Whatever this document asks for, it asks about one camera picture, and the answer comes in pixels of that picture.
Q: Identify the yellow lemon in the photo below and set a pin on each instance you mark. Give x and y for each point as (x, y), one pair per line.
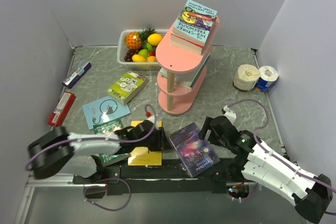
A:
(155, 39)

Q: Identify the blue 143-Storey Treehouse book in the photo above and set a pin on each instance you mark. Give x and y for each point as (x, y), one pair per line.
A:
(194, 23)

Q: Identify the yellow mango front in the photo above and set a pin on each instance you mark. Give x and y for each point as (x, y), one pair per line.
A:
(138, 58)

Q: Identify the orange pineapple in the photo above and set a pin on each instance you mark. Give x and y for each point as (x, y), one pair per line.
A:
(133, 40)

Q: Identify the black book on shelf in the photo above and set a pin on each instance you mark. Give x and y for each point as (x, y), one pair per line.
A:
(191, 86)

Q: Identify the pink three-tier wooden shelf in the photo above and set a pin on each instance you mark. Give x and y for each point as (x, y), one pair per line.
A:
(173, 98)

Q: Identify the orange fruit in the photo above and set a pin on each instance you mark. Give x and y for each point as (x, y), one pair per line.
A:
(151, 59)

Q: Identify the purple white toothpaste box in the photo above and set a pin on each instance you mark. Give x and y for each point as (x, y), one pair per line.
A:
(79, 71)

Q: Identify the yellow file folder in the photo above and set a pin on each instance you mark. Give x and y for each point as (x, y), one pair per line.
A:
(148, 156)

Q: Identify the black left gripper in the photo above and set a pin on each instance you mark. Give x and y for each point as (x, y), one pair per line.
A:
(162, 143)

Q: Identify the red 13-Storey Treehouse book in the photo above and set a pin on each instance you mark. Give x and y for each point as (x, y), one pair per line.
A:
(182, 40)

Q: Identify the red rectangular box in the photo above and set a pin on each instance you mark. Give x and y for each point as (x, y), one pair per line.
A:
(61, 110)

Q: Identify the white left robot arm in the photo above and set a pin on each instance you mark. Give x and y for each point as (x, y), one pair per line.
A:
(59, 151)

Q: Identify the floral Little Women book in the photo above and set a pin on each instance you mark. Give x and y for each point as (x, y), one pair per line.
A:
(188, 46)

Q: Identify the blue wrapped toilet roll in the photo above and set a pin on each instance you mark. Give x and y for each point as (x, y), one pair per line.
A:
(268, 76)

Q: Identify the grey Great Gatsby book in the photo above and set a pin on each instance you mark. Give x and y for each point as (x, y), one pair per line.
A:
(187, 78)

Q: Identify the beige wrapped toilet roll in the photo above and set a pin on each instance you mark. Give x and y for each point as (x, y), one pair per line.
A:
(246, 77)

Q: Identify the purple shrink-wrapped Robinson Crusoe book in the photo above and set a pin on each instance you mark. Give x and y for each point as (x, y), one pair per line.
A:
(195, 154)

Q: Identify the dark red grapes bunch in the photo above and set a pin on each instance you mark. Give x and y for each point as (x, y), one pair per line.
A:
(129, 54)

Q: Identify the green 104-Storey Treehouse book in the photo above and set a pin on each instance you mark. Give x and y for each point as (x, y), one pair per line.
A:
(106, 128)

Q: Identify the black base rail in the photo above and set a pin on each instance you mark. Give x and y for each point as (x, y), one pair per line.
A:
(171, 177)

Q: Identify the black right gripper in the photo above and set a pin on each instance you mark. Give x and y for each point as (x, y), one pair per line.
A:
(206, 126)

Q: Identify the lime green paperback book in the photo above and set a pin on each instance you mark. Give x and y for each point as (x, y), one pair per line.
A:
(127, 87)

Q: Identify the light blue cat booklet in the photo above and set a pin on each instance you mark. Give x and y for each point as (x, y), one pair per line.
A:
(104, 110)

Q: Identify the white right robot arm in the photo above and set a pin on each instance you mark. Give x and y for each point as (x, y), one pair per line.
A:
(310, 194)

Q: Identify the white plastic fruit basket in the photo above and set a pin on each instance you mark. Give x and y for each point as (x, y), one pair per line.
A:
(124, 54)

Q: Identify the green pear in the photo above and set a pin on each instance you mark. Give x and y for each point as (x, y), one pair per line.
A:
(144, 53)

